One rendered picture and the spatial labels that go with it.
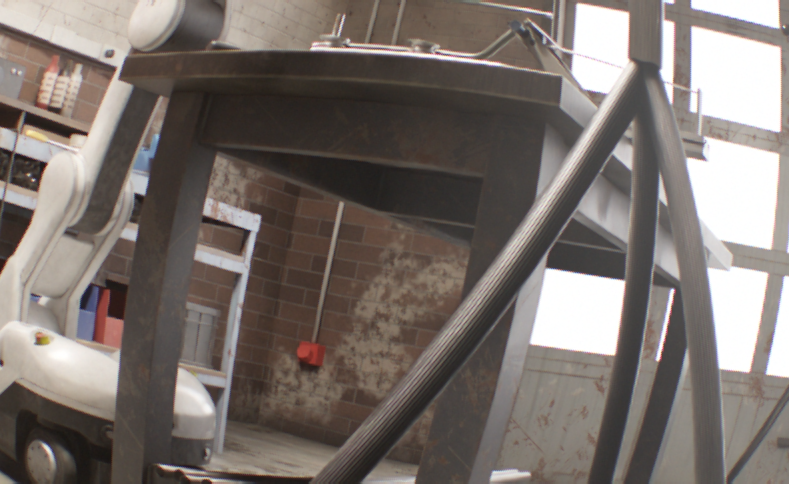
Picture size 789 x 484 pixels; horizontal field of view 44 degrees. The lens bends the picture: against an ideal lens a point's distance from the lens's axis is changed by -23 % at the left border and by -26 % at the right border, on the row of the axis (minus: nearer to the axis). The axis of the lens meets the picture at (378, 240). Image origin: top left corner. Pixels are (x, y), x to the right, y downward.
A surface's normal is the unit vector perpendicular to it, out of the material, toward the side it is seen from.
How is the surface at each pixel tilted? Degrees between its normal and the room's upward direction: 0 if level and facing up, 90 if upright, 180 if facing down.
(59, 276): 127
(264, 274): 90
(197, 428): 89
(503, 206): 90
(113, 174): 105
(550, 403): 90
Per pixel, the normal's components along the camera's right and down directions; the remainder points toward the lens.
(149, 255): -0.47, -0.16
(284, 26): 0.86, 0.14
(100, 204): 0.73, 0.36
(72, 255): 0.52, 0.69
